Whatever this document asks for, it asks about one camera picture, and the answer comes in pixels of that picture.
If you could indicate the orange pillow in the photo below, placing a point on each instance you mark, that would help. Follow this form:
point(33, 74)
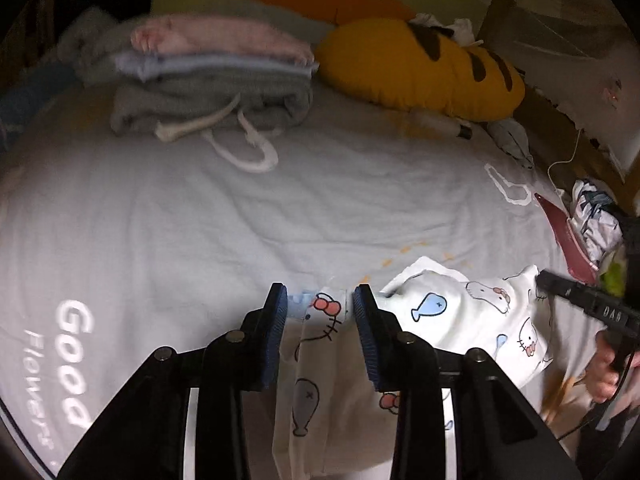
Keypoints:
point(325, 5)

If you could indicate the white dark patterned cloth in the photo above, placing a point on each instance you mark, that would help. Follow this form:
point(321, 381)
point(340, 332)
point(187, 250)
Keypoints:
point(595, 220)

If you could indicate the blue pillow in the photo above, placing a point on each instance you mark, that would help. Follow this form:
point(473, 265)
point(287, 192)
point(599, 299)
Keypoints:
point(30, 95)

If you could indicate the light blue folded garment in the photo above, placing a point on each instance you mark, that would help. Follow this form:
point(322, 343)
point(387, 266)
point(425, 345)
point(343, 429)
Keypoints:
point(200, 65)

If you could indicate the grey-green cloth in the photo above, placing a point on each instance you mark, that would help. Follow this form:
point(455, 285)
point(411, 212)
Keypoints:
point(512, 140)

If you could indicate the grey printed bedsheet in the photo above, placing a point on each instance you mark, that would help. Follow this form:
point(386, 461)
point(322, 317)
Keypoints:
point(200, 220)

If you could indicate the pink folded garment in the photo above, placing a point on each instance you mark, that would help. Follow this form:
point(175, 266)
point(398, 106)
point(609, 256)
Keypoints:
point(225, 37)

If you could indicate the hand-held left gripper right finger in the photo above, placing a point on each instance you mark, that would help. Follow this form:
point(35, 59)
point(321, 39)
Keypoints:
point(370, 345)

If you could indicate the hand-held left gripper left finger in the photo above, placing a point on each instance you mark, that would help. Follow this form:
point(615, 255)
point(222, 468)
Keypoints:
point(272, 340)

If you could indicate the red book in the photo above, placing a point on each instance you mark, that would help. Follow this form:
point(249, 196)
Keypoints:
point(570, 245)

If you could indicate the white mosquito net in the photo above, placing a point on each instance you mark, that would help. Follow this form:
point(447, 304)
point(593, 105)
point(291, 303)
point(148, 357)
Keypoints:
point(565, 35)

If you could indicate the white crumpled cloth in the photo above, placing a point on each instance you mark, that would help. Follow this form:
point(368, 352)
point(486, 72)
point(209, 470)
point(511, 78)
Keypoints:
point(462, 30)

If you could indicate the yellow striped plush pillow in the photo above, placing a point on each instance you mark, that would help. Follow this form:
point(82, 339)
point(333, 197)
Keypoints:
point(400, 70)

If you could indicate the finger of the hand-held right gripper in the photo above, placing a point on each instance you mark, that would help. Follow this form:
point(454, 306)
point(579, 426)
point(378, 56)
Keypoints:
point(565, 287)

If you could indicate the grey folded sweatpants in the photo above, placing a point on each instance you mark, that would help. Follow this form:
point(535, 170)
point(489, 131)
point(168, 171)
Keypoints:
point(175, 100)

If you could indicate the green object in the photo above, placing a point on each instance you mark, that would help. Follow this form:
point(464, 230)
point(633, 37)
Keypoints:
point(615, 272)

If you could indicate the white bottle black cap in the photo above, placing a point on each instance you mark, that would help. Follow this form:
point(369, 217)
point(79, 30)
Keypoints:
point(435, 122)

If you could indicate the person's right hand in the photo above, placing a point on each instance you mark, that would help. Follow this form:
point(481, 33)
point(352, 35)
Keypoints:
point(600, 372)

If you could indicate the white cat print pants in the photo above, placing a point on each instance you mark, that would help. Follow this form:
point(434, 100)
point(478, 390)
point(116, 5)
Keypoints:
point(450, 310)

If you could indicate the grey crumpled cloth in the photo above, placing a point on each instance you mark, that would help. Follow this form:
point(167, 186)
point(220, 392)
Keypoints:
point(90, 40)

